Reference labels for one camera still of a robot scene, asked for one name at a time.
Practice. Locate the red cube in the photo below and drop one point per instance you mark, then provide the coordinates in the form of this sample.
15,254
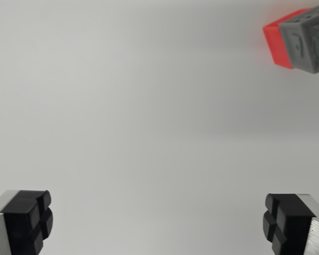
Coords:
277,42

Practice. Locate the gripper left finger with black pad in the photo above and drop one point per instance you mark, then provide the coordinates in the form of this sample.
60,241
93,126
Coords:
18,225

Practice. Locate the grey embossed cube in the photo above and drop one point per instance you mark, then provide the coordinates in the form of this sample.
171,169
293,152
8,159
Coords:
305,42

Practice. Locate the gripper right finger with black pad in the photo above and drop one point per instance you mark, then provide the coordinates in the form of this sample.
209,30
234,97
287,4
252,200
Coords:
295,225

